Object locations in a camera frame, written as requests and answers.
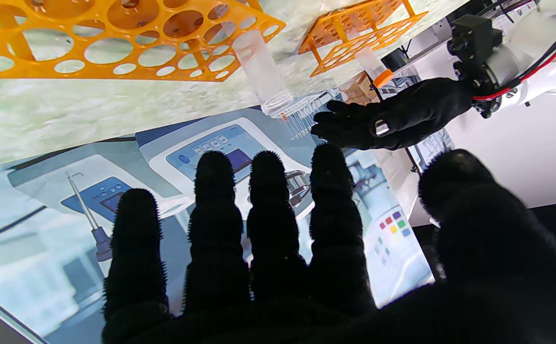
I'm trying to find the red left arm cable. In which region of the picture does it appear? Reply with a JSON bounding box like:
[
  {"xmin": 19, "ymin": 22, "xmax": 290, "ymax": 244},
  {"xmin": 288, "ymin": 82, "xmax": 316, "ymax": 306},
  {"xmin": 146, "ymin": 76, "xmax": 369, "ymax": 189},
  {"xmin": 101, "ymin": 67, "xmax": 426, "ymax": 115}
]
[{"xmin": 471, "ymin": 24, "xmax": 556, "ymax": 102}]

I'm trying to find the orange test tube rack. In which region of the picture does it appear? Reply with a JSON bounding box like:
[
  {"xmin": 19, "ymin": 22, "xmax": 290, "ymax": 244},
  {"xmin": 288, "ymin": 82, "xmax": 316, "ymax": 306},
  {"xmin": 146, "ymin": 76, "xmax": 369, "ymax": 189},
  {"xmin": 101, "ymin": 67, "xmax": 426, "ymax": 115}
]
[
  {"xmin": 298, "ymin": 0, "xmax": 429, "ymax": 78},
  {"xmin": 0, "ymin": 0, "xmax": 287, "ymax": 83}
]

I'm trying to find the black backdrop frame pole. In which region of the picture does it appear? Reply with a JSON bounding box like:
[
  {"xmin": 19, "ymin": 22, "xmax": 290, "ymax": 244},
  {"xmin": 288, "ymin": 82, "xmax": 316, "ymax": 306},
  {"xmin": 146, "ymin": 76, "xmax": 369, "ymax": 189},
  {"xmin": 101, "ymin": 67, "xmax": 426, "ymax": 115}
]
[{"xmin": 404, "ymin": 147, "xmax": 420, "ymax": 173}]

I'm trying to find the printed laboratory backdrop poster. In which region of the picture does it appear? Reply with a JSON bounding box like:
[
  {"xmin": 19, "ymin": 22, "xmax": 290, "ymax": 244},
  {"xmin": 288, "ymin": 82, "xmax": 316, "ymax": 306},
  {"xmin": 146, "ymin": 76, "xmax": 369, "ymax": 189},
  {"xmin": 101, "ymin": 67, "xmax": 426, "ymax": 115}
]
[{"xmin": 0, "ymin": 91, "xmax": 435, "ymax": 344}]

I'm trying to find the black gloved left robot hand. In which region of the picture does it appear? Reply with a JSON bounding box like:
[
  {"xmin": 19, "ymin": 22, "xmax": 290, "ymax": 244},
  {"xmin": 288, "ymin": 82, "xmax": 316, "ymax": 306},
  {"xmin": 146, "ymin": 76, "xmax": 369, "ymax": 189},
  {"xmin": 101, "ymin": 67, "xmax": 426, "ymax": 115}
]
[{"xmin": 310, "ymin": 77, "xmax": 475, "ymax": 151}]

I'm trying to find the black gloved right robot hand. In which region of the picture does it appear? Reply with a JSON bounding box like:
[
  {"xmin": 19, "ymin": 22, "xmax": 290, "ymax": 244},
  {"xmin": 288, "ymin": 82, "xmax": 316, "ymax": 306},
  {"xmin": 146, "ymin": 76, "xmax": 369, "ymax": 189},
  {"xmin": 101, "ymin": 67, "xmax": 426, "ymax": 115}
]
[{"xmin": 101, "ymin": 143, "xmax": 556, "ymax": 344}]

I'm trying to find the clear plastic test tube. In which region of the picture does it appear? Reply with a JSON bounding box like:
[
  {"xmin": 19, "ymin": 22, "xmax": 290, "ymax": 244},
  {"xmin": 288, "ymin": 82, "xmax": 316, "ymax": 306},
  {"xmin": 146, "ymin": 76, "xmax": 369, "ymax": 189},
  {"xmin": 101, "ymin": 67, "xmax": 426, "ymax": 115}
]
[
  {"xmin": 232, "ymin": 29, "xmax": 294, "ymax": 118},
  {"xmin": 355, "ymin": 46, "xmax": 387, "ymax": 80}
]

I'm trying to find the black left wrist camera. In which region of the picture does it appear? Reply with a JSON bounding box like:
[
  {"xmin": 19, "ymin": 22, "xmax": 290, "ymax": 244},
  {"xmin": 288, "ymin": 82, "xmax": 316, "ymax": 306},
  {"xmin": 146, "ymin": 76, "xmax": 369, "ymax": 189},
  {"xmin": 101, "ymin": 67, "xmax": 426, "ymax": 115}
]
[{"xmin": 446, "ymin": 14, "xmax": 504, "ymax": 83}]

